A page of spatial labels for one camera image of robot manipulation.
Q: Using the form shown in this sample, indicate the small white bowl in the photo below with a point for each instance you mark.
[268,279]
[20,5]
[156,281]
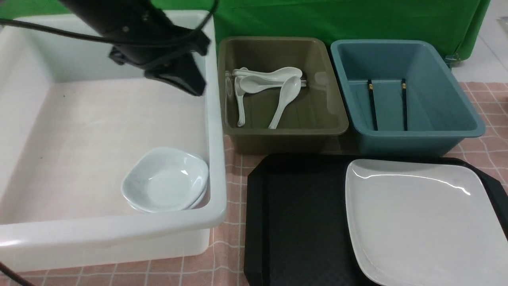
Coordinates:
[165,179]
[192,206]

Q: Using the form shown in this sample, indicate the black chopstick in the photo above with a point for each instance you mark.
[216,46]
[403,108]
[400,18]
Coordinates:
[372,104]
[404,104]

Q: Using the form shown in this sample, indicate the white ceramic spoon, top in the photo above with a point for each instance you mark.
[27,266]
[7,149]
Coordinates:
[279,75]

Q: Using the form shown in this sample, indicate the olive green plastic bin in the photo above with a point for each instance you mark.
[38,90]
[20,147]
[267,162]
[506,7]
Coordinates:
[308,123]

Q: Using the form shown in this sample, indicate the large white square plate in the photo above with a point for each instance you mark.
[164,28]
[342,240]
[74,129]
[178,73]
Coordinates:
[421,224]

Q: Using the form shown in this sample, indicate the large white plastic bin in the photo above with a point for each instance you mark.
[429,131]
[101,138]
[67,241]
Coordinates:
[73,125]

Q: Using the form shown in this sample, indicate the white ceramic spoon, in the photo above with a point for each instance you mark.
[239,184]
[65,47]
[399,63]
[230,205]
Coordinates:
[289,92]
[254,84]
[279,75]
[239,93]

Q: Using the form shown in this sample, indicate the pink checkered tablecloth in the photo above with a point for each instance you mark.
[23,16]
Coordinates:
[222,263]

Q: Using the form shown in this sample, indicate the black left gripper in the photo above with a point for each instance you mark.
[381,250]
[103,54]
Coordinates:
[174,65]

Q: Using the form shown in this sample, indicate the white ceramic spoon, left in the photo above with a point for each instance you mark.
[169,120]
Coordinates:
[239,93]

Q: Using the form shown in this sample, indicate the green backdrop cloth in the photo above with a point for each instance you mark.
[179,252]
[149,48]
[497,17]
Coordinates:
[451,26]

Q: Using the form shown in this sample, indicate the white ceramic spoon, middle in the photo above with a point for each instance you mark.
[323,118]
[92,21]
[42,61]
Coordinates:
[254,84]

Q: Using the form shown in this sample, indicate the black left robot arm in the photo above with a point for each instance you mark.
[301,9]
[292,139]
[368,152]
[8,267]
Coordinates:
[105,15]

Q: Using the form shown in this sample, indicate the white ceramic spoon, right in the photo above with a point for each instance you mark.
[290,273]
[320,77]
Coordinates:
[289,92]

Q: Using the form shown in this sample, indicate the teal blue plastic bin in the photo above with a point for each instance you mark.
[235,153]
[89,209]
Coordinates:
[440,115]

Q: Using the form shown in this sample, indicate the black plastic serving tray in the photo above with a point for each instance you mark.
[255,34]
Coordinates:
[296,225]

